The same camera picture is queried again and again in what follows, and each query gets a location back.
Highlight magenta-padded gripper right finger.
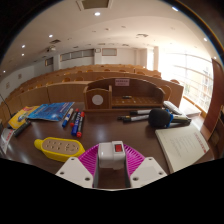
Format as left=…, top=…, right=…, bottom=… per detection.
left=123, top=143, right=168, bottom=190

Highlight yellow power strip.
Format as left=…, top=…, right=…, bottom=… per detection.
left=33, top=136, right=86, bottom=163

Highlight wooden lecture desk rows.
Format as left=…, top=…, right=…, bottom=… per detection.
left=0, top=63, right=185, bottom=116

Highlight white remote control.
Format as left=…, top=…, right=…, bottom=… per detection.
left=162, top=100, right=184, bottom=116

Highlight wooden lecture hall chairs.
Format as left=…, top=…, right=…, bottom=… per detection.
left=26, top=68, right=181, bottom=101

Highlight wooden desk organizer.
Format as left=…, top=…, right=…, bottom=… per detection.
left=82, top=77, right=166, bottom=113

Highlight white charger block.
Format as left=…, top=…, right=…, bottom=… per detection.
left=97, top=140, right=127, bottom=171

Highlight blue book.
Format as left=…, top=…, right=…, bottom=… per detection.
left=27, top=101, right=75, bottom=122

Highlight ceiling spot lights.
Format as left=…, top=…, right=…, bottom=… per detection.
left=19, top=5, right=209, bottom=58

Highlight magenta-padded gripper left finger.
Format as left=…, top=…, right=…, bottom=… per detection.
left=55, top=143, right=100, bottom=190

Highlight square ceiling air vent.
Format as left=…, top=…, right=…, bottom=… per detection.
left=75, top=0, right=114, bottom=12

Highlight black remote control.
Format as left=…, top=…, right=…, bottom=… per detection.
left=12, top=119, right=32, bottom=138

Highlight black handheld microphone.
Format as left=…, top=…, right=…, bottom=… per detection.
left=147, top=107, right=193, bottom=130

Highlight white open book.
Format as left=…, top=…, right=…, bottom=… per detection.
left=154, top=123, right=211, bottom=174

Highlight black and red marker pen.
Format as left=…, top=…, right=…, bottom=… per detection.
left=69, top=108, right=80, bottom=128

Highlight white and red leaflet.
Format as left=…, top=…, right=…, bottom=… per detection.
left=0, top=127, right=16, bottom=155

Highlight yellow book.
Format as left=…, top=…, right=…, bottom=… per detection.
left=7, top=105, right=39, bottom=130

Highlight large window with railing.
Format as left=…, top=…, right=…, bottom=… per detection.
left=158, top=51, right=214, bottom=113

